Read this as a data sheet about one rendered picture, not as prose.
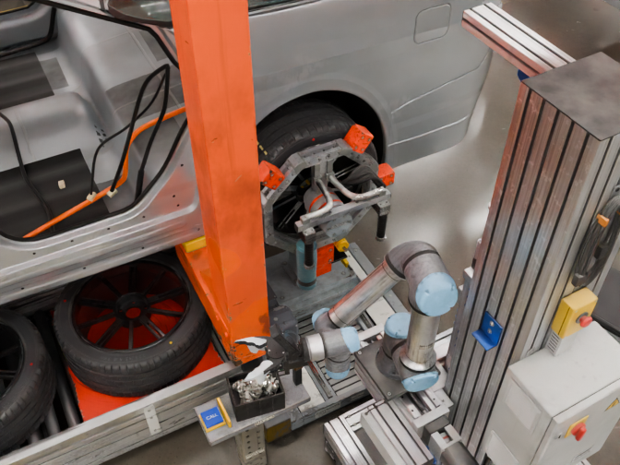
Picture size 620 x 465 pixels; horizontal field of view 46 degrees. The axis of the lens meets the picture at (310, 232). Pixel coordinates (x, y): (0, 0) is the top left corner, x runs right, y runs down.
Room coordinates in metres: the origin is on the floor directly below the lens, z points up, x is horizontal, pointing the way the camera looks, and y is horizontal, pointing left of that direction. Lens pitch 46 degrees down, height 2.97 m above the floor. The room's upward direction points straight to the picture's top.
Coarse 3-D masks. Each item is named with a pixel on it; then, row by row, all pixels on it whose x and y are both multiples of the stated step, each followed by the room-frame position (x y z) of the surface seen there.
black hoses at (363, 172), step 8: (360, 168) 2.22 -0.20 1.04; (368, 168) 2.21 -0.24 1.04; (352, 176) 2.19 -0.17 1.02; (360, 176) 2.18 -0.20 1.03; (368, 176) 2.17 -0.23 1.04; (376, 176) 2.21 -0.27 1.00; (344, 184) 2.19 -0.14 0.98; (352, 184) 2.17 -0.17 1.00; (376, 184) 2.19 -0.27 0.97; (384, 184) 2.19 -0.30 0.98
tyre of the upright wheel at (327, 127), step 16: (272, 112) 2.42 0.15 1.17; (288, 112) 2.41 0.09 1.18; (304, 112) 2.41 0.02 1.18; (320, 112) 2.42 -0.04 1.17; (336, 112) 2.47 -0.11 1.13; (256, 128) 2.36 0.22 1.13; (272, 128) 2.33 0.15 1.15; (288, 128) 2.31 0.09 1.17; (304, 128) 2.30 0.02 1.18; (320, 128) 2.30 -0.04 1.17; (336, 128) 2.33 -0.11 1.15; (272, 144) 2.25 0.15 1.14; (288, 144) 2.23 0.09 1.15; (304, 144) 2.26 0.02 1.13; (272, 160) 2.20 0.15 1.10
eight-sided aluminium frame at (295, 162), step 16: (336, 144) 2.28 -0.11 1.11; (288, 160) 2.19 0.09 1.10; (304, 160) 2.17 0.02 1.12; (320, 160) 2.20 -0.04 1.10; (352, 160) 2.27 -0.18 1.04; (368, 160) 2.31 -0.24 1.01; (288, 176) 2.13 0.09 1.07; (272, 192) 2.11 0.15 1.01; (368, 208) 2.31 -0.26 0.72; (272, 224) 2.10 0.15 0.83; (352, 224) 2.28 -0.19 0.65; (272, 240) 2.09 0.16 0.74; (288, 240) 2.18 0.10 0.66; (320, 240) 2.21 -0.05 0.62; (336, 240) 2.24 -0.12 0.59
